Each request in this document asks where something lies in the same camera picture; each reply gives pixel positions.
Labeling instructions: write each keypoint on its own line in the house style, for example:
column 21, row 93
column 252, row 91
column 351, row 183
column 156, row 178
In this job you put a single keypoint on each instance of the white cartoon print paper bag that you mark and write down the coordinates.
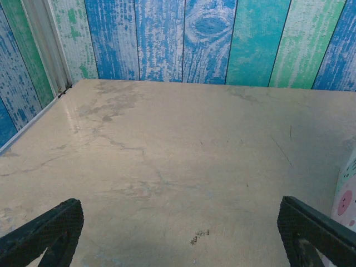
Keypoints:
column 346, row 200

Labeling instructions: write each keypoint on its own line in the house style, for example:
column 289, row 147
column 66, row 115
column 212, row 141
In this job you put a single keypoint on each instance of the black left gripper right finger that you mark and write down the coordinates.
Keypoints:
column 289, row 222

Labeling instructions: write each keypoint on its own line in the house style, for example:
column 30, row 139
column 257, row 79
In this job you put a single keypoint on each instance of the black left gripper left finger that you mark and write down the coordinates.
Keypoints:
column 64, row 214

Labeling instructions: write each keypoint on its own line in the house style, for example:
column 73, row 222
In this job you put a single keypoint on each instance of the aluminium table side rail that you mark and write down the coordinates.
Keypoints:
column 27, row 124

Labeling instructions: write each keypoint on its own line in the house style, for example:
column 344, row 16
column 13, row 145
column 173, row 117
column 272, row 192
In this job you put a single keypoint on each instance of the aluminium corner post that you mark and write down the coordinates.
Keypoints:
column 46, row 41

